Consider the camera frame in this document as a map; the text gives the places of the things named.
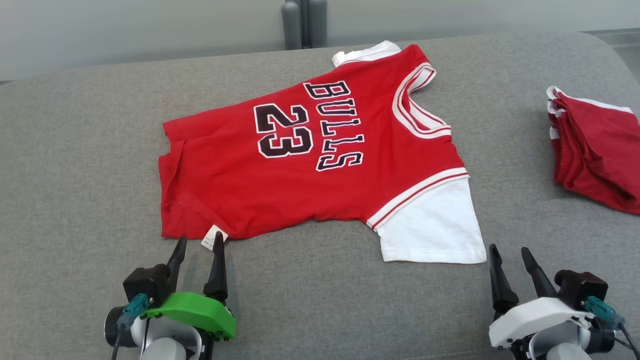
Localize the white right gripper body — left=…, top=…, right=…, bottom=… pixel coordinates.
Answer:
left=488, top=296, right=596, bottom=350

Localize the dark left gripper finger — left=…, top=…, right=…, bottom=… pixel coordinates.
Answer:
left=166, top=235, right=189, bottom=294
left=202, top=230, right=230, bottom=304

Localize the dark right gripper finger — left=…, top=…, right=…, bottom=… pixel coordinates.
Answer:
left=488, top=243, right=520, bottom=315
left=520, top=246, right=559, bottom=300

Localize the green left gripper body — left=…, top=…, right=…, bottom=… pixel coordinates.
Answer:
left=144, top=291, right=237, bottom=342

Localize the red Bulls basketball jersey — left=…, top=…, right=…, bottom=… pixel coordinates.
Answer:
left=157, top=39, right=488, bottom=265

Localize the red shorts white stripe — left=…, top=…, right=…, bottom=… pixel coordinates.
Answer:
left=545, top=85, right=640, bottom=217

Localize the grey double pillar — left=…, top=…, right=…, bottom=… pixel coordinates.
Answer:
left=280, top=0, right=329, bottom=51

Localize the black right cable teal plug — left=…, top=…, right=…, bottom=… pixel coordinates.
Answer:
left=582, top=295, right=640, bottom=360

